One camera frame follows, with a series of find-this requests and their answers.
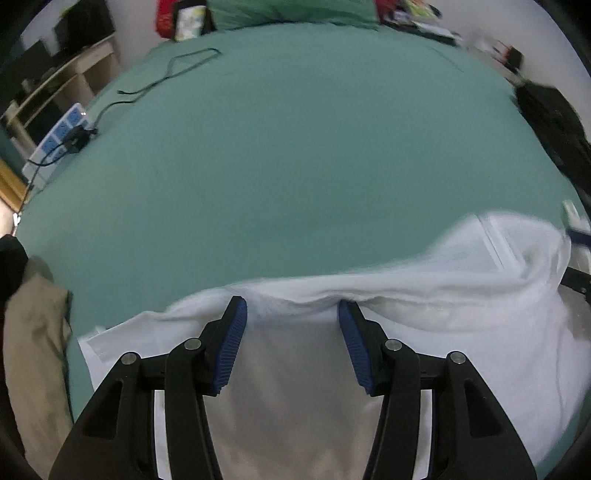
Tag black monitor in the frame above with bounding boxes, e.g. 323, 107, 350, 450
2, 41, 52, 100

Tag black folded cloth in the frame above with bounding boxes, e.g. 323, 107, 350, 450
0, 234, 31, 320

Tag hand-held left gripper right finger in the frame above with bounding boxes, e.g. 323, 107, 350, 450
337, 299, 539, 480

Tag white and green packet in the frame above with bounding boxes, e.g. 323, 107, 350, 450
177, 6, 206, 41

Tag bed with green sheet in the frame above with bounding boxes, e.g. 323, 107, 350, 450
14, 18, 591, 480

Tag light wooden desk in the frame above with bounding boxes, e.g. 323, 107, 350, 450
0, 34, 123, 149

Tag pile of black clothes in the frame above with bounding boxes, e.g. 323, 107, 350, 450
514, 82, 591, 209

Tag white packet on tablet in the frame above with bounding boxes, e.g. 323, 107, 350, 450
173, 0, 216, 42

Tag large red pillow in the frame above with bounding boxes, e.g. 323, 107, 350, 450
154, 0, 185, 40

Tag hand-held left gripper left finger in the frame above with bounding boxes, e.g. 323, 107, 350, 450
48, 295, 249, 480

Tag black charger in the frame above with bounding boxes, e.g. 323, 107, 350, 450
64, 126, 100, 156

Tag black computer tower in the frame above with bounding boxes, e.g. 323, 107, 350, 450
53, 0, 116, 51

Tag white and blue power strip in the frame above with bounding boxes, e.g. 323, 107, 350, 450
21, 102, 89, 184

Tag green pillow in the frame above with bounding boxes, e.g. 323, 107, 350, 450
205, 0, 382, 31

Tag white hoodie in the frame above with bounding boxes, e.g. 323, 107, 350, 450
78, 210, 591, 480

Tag black charger cable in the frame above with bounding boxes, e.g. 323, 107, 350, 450
92, 47, 222, 137

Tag beige pants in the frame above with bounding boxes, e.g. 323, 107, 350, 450
2, 272, 75, 479

